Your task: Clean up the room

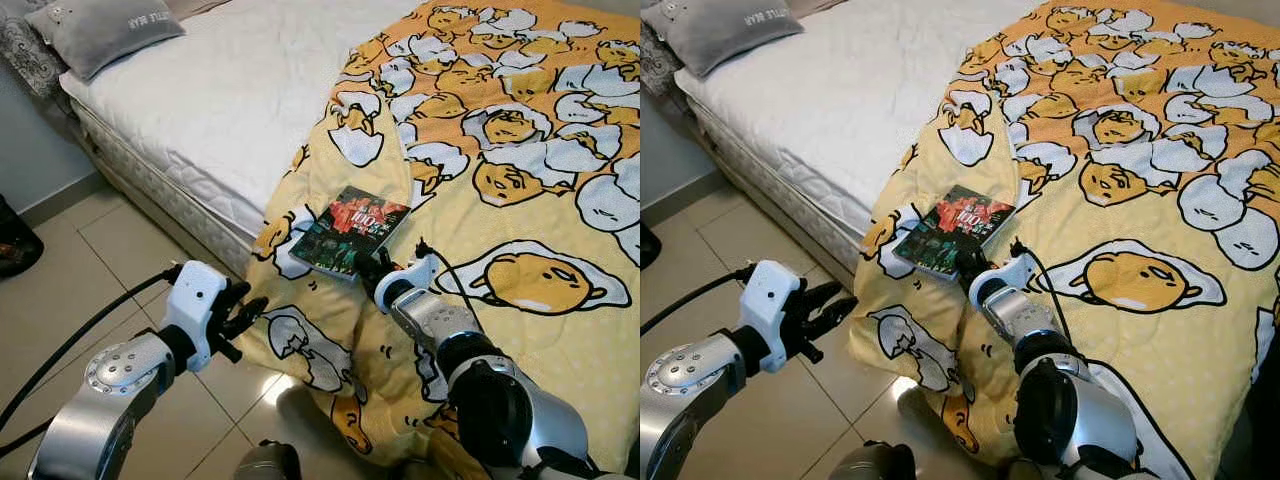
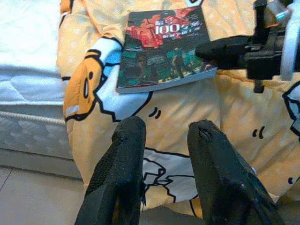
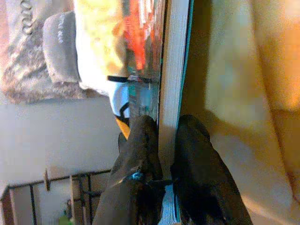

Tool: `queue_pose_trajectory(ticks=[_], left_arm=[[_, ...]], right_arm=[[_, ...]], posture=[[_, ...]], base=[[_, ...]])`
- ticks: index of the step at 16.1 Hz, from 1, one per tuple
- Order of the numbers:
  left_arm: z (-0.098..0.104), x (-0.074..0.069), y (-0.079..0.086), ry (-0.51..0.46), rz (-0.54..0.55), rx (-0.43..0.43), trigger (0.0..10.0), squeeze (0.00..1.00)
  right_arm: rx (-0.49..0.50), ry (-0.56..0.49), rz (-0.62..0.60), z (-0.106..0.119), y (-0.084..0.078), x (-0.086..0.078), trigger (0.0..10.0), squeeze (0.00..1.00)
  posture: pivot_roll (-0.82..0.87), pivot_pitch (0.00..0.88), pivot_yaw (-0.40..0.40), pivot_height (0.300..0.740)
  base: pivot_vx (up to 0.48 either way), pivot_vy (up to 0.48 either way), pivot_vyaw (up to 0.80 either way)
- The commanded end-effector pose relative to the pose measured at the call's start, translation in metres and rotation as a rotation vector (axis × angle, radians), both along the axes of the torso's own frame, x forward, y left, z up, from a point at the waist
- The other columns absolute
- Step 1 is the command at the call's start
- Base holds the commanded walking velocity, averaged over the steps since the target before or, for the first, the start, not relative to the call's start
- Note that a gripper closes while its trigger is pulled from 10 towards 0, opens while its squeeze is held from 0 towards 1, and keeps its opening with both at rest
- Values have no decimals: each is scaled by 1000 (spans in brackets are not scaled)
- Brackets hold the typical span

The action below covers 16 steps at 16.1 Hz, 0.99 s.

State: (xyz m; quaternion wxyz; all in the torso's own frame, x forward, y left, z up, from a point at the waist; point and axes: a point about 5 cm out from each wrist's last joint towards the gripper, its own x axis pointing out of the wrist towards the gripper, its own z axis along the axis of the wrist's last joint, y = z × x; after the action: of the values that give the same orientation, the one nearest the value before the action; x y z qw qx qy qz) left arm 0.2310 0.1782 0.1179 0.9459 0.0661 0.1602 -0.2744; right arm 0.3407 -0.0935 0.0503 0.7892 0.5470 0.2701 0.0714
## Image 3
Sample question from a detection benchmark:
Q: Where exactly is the grey bear pillow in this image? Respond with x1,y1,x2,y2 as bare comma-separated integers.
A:
43,10,82,84

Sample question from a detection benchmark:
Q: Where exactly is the dark red green book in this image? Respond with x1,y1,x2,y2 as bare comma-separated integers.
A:
112,0,195,225

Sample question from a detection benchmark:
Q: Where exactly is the black white patterned cushion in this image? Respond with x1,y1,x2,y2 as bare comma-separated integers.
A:
0,0,110,105

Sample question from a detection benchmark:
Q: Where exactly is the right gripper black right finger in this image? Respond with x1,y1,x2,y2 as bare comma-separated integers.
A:
169,114,254,225

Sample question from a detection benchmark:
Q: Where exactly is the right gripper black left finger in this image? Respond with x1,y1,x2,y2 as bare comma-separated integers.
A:
92,114,166,225

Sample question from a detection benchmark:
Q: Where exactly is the black wire rack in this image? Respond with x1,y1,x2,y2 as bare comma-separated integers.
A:
0,168,113,225

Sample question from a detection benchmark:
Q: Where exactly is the yellow cartoon egg blanket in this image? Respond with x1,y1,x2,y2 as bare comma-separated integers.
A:
74,0,300,225

